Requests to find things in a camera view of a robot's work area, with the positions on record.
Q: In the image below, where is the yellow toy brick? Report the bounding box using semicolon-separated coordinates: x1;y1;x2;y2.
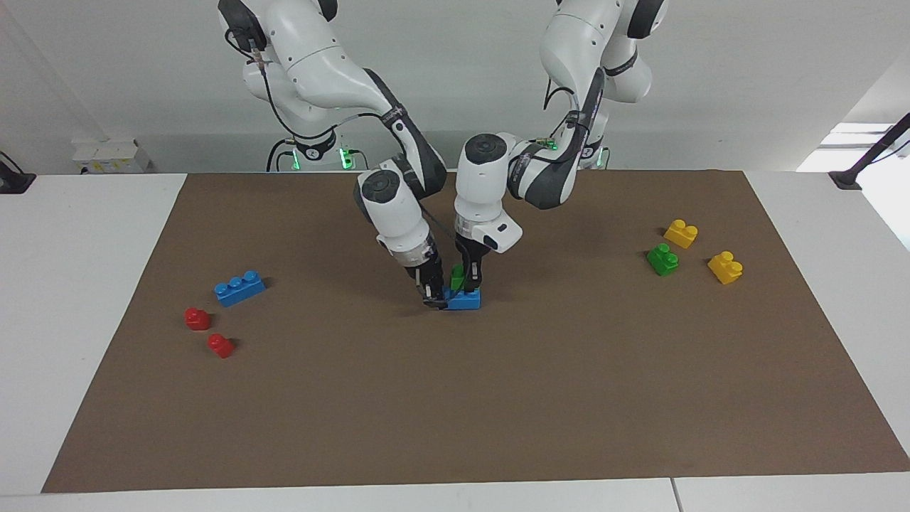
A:
663;218;700;250
707;250;744;286

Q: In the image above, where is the short blue toy brick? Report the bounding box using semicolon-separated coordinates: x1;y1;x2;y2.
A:
444;286;482;311

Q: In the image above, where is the white wall box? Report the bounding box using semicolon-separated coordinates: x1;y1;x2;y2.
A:
70;139;152;175

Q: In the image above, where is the black cable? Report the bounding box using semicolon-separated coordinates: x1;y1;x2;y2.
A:
266;137;295;173
543;77;581;132
225;27;388;143

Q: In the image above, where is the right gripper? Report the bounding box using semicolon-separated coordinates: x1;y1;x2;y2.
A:
404;254;451;311

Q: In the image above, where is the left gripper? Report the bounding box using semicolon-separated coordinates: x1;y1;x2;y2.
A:
457;238;493;295

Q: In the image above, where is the long blue toy brick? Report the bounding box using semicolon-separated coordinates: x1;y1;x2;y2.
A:
214;270;267;308

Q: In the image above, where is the black stand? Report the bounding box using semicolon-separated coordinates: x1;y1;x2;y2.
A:
0;151;38;195
828;112;910;191

